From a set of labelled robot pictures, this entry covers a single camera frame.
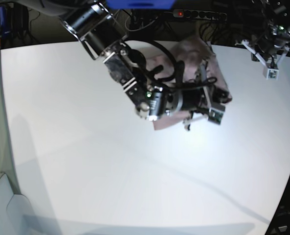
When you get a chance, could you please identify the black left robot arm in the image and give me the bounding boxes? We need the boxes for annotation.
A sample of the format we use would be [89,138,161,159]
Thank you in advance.
[250,0,290,60]

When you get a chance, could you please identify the blue box overhead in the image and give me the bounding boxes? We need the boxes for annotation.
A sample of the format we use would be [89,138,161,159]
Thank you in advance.
[106,0,175,10]

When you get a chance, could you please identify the mauve t-shirt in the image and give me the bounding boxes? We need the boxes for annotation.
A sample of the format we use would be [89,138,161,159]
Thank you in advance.
[146,36,232,131]

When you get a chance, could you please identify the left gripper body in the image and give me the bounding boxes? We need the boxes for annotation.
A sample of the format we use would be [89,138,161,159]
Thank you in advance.
[256,37,285,58]

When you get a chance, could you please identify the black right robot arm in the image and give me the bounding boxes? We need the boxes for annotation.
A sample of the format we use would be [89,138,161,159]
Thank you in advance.
[21,0,231,124]

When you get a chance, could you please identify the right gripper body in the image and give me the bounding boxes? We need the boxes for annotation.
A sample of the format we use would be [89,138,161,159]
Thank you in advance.
[177,89,208,113]

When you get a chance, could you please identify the black power strip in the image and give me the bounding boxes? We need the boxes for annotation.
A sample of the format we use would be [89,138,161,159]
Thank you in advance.
[172,9,227,22]

